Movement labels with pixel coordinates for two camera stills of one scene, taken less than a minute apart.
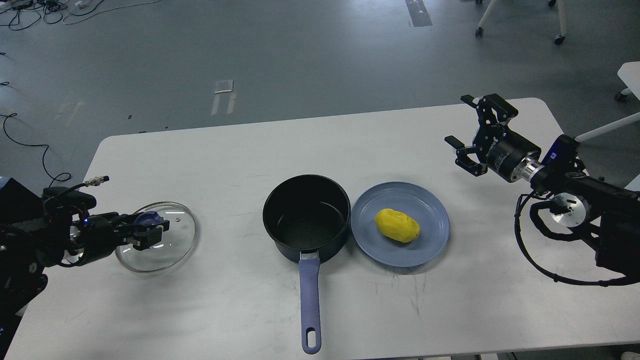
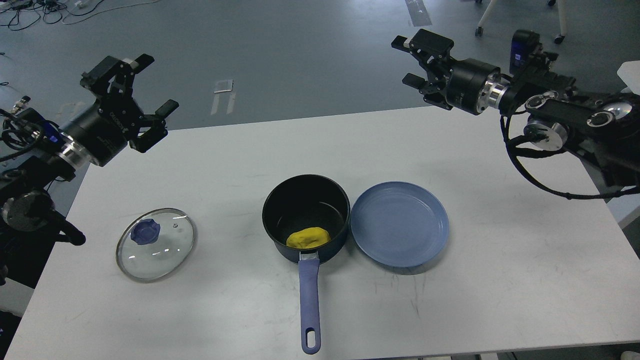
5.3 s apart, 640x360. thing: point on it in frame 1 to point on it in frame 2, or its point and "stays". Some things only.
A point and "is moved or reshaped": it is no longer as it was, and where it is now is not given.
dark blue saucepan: x=307 y=218 stays
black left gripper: x=104 y=232 to x=105 y=127
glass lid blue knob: x=176 y=243 is moved or reshaped
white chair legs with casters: x=558 y=40 stays
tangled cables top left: x=28 y=12 stays
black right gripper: x=500 y=147 to x=450 y=83
